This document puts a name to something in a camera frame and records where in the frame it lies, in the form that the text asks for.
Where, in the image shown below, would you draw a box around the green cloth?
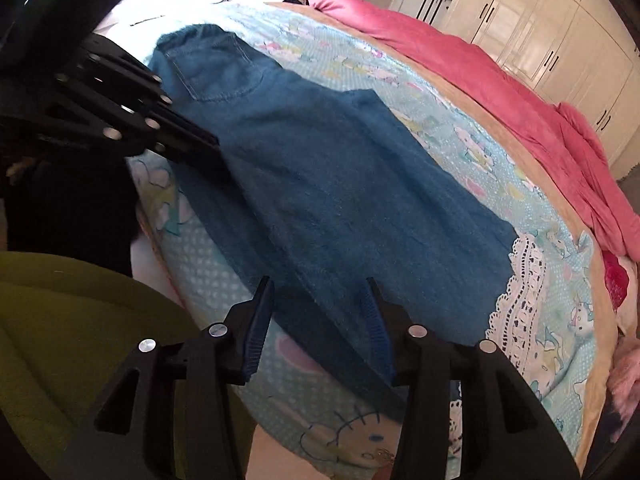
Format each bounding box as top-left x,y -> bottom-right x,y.
0,252 -> 256,480

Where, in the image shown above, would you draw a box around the pink duvet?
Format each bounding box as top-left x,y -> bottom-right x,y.
307,0 -> 640,261

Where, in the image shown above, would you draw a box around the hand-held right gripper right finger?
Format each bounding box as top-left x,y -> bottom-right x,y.
357,277 -> 581,480

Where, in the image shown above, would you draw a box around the red cloth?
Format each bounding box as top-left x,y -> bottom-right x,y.
602,250 -> 631,311

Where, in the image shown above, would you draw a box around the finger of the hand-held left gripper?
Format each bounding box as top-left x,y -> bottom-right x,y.
75,34 -> 173,107
45,74 -> 230,177

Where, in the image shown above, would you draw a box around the blue denim pants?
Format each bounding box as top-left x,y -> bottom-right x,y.
149,24 -> 518,396

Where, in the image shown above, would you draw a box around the white wardrobe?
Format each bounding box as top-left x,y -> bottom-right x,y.
390,0 -> 640,171

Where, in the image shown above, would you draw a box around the light blue cartoon printed sheet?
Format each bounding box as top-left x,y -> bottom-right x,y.
127,2 -> 618,480

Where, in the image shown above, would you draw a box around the pink fluffy cloth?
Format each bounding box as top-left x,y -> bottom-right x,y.
607,335 -> 640,421

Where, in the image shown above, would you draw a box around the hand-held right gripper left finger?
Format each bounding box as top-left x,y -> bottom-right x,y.
52,276 -> 276,480

